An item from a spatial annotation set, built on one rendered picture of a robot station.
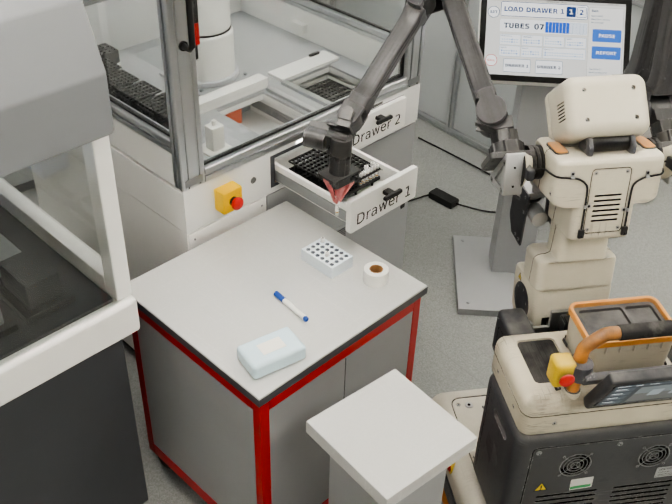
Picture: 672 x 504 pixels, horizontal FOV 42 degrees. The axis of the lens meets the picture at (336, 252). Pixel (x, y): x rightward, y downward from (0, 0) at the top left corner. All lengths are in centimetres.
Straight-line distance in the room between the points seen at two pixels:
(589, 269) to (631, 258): 162
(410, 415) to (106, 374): 81
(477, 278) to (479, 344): 36
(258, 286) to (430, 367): 107
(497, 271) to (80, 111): 226
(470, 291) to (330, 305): 133
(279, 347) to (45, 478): 73
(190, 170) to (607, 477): 137
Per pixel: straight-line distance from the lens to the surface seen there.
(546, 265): 235
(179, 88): 233
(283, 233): 260
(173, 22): 225
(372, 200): 251
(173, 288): 242
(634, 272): 395
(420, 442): 202
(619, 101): 219
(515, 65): 313
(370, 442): 201
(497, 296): 359
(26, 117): 179
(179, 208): 252
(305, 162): 267
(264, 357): 213
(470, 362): 333
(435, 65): 469
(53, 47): 181
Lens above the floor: 229
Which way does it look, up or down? 37 degrees down
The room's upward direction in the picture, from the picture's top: 2 degrees clockwise
